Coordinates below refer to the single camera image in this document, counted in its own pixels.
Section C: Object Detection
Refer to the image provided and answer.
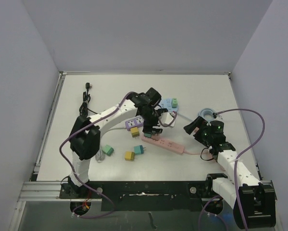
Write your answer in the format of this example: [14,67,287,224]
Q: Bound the pink power strip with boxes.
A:
[141,136,184,154]

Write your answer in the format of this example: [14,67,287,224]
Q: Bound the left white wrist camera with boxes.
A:
[160,112,177,128]

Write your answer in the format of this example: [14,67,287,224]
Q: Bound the green charger plug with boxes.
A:
[171,98,178,108]
[102,144,114,156]

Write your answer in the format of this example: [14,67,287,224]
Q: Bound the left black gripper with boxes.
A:
[139,108,167,135]

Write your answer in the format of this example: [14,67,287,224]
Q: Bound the purple power strip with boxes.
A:
[125,116,144,131]

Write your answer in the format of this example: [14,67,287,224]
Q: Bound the light blue coiled cord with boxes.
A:
[177,107,218,122]

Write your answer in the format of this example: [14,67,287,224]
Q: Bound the aluminium frame rail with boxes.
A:
[9,71,278,231]

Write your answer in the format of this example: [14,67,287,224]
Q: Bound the teal charger plug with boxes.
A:
[144,133,152,139]
[134,145,146,155]

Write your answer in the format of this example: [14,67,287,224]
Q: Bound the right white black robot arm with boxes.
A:
[184,116,276,230]

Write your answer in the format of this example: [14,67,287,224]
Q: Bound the grey power cord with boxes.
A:
[94,126,127,163]

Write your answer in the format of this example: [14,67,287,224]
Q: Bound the black power cord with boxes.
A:
[78,82,103,119]

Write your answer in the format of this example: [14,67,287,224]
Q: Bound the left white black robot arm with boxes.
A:
[68,88,168,198]

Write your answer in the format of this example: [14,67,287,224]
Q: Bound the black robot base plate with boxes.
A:
[59,181,216,212]

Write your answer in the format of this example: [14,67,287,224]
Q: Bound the blue round power socket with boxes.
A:
[159,98,178,112]

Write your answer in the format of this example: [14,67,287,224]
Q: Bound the yellow charger plug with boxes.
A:
[124,151,135,161]
[130,127,140,138]

